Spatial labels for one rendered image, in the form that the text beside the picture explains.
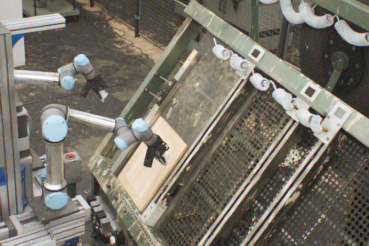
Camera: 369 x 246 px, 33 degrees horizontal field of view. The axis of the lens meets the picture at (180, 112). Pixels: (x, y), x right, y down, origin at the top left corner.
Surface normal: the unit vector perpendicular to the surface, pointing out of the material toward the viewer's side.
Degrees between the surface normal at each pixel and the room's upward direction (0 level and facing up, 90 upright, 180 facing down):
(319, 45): 90
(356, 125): 55
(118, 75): 0
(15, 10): 90
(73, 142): 0
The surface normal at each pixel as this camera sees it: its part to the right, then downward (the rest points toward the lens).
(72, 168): 0.44, 0.45
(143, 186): -0.69, -0.37
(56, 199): 0.28, 0.59
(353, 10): -0.90, 0.15
